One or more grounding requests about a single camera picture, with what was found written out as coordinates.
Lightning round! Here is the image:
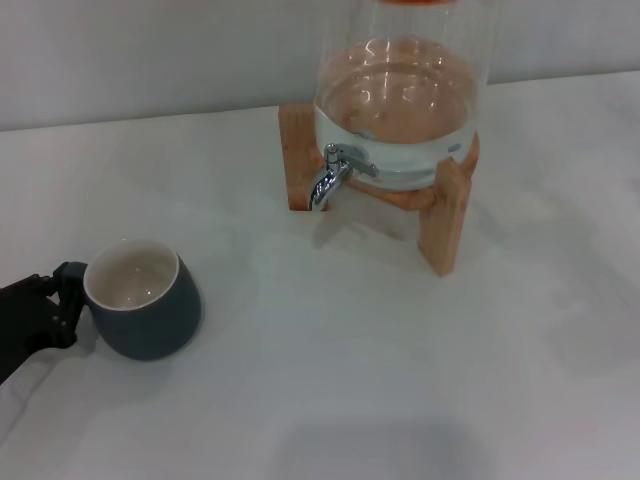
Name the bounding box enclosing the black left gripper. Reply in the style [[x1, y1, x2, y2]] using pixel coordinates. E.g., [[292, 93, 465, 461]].
[[0, 261, 87, 387]]

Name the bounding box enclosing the black cup white inside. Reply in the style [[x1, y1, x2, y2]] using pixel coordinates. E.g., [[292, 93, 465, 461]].
[[63, 237, 204, 362]]

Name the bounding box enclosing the chrome faucet tap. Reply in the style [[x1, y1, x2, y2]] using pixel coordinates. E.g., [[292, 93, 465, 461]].
[[308, 142, 380, 212]]

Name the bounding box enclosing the white tablecloth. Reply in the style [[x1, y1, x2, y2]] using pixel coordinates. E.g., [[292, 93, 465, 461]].
[[0, 69, 640, 480]]

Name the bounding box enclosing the glass water dispenser jar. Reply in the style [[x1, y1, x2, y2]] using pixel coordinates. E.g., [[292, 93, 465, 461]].
[[313, 0, 502, 193]]

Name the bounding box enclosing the wooden dispenser stand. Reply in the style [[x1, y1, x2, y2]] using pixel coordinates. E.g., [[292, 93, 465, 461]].
[[278, 102, 482, 278]]

